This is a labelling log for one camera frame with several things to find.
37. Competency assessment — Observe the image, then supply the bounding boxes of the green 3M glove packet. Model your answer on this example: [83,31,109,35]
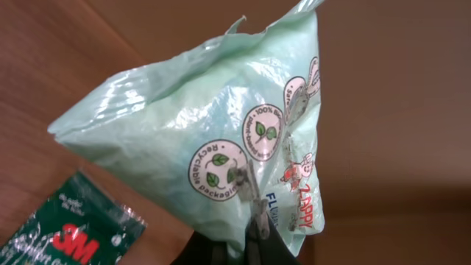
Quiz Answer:
[1,172,147,265]

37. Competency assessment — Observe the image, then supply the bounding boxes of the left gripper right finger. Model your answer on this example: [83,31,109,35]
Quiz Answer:
[253,215,300,265]

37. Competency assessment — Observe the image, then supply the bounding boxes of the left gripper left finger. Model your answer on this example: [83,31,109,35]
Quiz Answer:
[171,232,247,265]

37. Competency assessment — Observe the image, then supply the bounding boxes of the light green wipes pack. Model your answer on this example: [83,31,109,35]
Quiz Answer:
[48,1,325,259]

